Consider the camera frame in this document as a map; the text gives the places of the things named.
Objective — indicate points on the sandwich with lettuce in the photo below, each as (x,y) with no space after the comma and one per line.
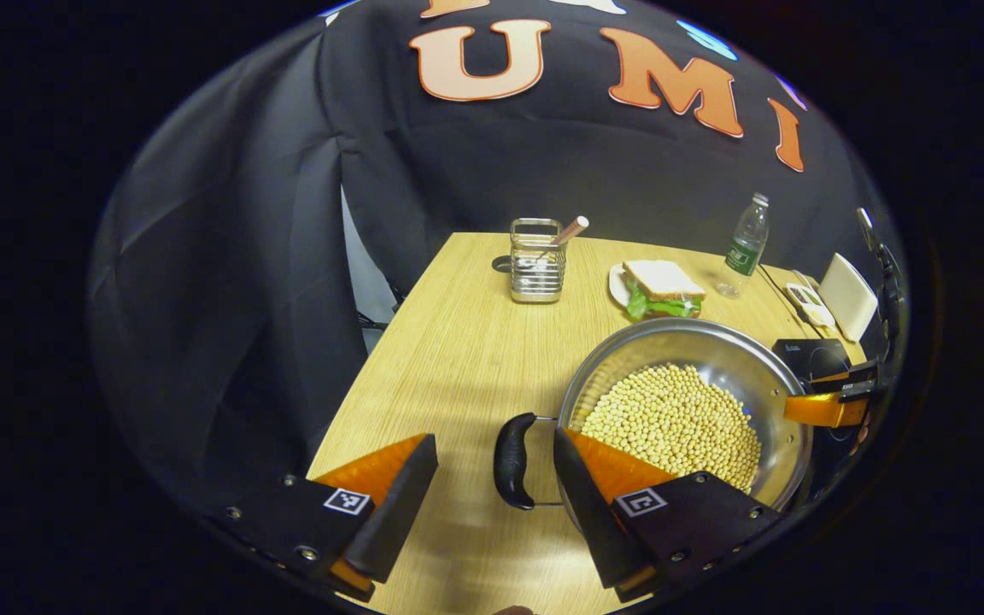
(663,280)

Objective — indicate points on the clear plastic water bottle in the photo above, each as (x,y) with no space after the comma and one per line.
(746,248)

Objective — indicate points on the white toaster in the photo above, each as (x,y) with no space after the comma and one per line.
(849,297)

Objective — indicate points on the stainless steel pot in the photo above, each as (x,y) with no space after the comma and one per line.
(714,350)

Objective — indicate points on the dark metal stand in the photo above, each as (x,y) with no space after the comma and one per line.
(887,273)

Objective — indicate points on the pink stick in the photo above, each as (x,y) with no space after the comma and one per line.
(573,229)

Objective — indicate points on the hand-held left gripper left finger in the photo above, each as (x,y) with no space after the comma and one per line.
(398,512)

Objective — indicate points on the small white device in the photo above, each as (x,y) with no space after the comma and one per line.
(808,303)

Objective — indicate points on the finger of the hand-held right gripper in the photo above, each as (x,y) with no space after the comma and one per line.
(846,380)
(825,410)

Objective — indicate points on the white plate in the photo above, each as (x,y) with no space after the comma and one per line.
(617,284)

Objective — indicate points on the pile of soybeans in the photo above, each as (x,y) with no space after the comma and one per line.
(680,418)

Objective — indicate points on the black induction cooktop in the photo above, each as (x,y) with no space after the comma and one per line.
(812,354)

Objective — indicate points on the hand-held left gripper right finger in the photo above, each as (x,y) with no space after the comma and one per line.
(594,521)

